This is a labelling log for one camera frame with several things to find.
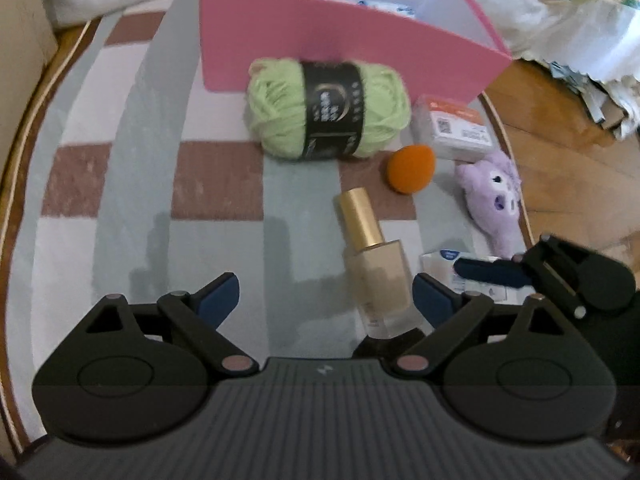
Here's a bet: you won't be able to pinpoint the pink storage box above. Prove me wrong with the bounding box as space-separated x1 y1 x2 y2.
200 0 512 103

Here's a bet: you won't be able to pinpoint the orange makeup sponge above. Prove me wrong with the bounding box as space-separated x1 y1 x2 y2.
385 144 436 195

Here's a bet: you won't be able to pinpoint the green yarn ball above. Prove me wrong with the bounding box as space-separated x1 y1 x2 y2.
246 58 411 160

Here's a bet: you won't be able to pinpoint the papers under bed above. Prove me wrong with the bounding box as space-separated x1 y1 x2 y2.
544 62 639 141

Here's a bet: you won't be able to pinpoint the foundation bottle gold cap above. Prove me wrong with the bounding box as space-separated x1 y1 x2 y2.
336 188 423 340

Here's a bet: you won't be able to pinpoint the blue white wipes pack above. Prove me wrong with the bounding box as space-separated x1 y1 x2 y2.
357 0 416 20

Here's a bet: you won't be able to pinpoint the beige cabinet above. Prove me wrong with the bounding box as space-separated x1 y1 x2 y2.
0 0 58 164

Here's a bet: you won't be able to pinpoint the small white tissue pack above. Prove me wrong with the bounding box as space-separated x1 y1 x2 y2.
420 249 523 304

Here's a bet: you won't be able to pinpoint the checkered oval rug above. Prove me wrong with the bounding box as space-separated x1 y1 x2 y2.
1 0 489 448

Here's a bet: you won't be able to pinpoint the purple plush toy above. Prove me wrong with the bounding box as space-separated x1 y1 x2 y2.
454 151 522 259

